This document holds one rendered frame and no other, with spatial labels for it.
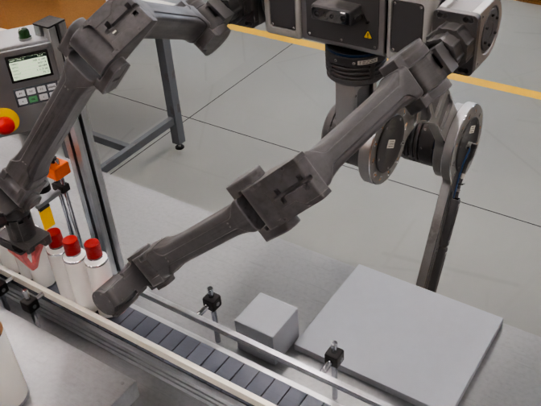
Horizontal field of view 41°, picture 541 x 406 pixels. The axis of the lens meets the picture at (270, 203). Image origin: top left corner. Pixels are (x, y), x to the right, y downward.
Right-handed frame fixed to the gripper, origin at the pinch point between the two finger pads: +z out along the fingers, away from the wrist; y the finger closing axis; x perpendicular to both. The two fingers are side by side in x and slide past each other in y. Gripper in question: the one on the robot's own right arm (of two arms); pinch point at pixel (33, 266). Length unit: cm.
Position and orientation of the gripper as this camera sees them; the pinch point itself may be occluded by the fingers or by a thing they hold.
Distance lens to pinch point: 167.5
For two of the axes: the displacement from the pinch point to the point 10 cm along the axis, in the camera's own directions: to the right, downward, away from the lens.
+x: 5.6, -5.2, 6.4
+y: 8.3, 3.0, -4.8
